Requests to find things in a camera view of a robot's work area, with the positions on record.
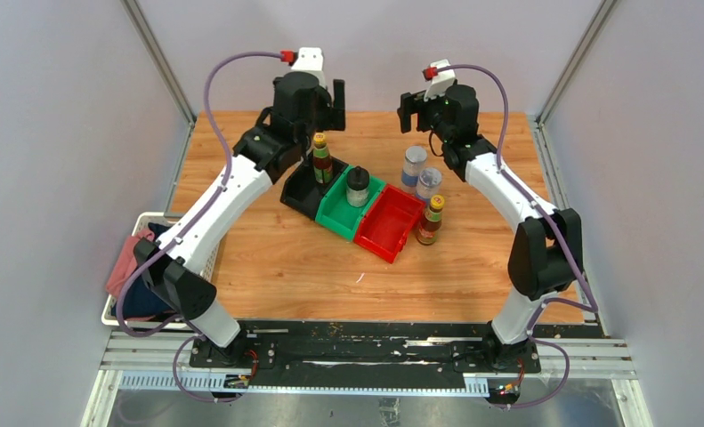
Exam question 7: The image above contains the green storage bin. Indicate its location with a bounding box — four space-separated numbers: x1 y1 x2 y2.
315 166 386 241

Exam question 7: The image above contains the white spice jar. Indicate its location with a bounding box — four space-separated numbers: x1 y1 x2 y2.
415 167 443 202

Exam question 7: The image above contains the corner aluminium post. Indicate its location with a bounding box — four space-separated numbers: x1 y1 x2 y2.
120 0 197 127
536 0 619 127

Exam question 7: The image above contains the aluminium frame rail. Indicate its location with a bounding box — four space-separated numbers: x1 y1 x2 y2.
100 336 636 398

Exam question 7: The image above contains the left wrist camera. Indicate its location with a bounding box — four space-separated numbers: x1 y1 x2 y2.
291 47 328 89

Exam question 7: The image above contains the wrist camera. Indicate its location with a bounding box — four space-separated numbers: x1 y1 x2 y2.
291 47 328 89
423 59 457 101

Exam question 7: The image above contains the red storage bin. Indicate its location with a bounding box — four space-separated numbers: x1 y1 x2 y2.
353 184 425 263

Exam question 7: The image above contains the right corner aluminium post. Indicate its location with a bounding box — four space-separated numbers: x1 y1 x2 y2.
536 0 619 127

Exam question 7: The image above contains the white laundry basket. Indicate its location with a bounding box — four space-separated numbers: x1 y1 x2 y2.
100 211 220 330

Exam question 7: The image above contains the pink cloth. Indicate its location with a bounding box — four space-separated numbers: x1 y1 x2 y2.
105 228 155 298

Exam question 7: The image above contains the red label sauce bottle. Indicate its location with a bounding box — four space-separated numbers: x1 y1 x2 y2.
416 194 445 246

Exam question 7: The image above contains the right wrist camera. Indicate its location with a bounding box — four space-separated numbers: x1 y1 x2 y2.
423 59 457 101

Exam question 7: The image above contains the squeeze bottle black cap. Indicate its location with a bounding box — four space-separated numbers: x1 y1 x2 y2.
346 165 370 207

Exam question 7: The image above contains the black storage bin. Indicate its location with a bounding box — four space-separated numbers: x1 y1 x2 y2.
280 155 348 221

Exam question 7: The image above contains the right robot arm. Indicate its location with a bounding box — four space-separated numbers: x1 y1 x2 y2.
397 83 584 372

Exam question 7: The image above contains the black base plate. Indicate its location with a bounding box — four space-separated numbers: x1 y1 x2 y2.
189 320 541 391

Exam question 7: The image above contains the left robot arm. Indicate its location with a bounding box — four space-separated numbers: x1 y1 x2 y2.
134 71 345 367

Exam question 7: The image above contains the left corner aluminium post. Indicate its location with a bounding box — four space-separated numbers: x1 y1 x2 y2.
120 0 197 127

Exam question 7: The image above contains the navy cloth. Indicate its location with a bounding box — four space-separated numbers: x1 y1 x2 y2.
124 223 173 321

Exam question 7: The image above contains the green label sauce bottle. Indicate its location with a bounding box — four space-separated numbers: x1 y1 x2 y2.
312 133 333 185

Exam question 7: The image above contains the blue spice jar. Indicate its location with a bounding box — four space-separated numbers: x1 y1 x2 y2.
401 146 427 193

